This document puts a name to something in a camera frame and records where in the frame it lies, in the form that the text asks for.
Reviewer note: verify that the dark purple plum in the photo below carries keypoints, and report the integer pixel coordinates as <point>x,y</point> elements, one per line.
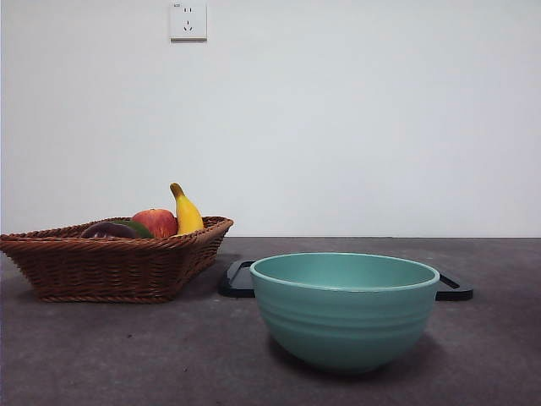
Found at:
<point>105,231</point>

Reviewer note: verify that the white wall socket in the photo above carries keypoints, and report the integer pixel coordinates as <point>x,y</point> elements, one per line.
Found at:
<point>189,21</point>

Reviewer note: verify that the green mango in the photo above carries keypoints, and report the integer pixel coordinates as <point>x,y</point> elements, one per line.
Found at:
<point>141,227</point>

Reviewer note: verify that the teal ribbed bowl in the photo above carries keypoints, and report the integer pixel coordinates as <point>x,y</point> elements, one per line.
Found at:
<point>344,330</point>

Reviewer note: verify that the brown wicker basket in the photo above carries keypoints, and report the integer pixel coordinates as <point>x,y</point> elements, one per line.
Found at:
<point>105,270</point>

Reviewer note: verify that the black rectangular tray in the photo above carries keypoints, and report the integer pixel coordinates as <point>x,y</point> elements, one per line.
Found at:
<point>454,292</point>

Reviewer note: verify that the red apple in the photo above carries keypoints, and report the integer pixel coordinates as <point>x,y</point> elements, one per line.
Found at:
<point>158,221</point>

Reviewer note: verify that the yellow banana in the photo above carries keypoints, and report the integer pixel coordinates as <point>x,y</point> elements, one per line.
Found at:
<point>189,213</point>

